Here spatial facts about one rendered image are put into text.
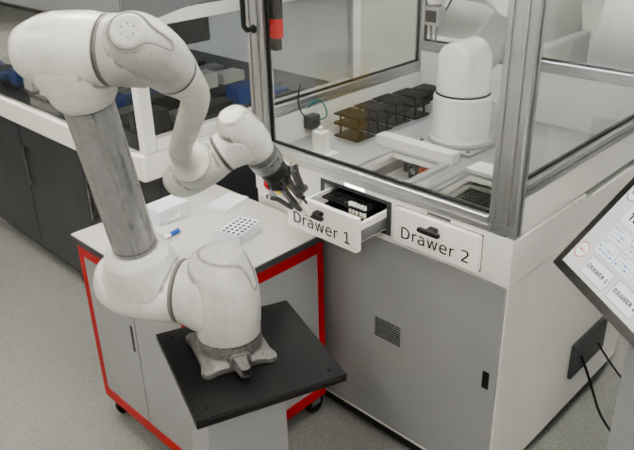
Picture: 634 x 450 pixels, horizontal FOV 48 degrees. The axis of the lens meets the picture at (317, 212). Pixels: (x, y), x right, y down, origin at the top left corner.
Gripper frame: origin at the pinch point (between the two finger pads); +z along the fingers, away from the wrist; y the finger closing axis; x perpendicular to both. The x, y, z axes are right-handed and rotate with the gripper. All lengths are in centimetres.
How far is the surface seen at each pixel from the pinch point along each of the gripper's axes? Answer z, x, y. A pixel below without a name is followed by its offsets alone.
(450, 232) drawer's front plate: 15.1, -36.7, 14.9
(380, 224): 18.5, -12.7, 11.2
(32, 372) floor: 51, 116, -92
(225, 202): 20, 50, -2
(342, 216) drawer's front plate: 6.6, -8.6, 4.3
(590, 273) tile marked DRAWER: 3, -80, 12
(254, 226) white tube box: 14.2, 25.4, -7.1
